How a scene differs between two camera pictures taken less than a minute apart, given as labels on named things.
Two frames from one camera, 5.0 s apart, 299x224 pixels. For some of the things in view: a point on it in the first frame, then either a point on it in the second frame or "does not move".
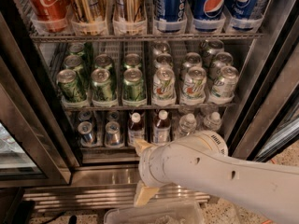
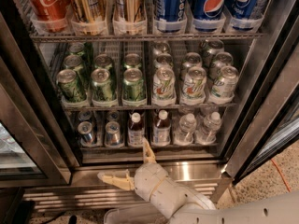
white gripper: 149,167 -> 148,180
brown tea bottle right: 162,128 does not move
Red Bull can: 112,134 does not move
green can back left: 77,49 does not move
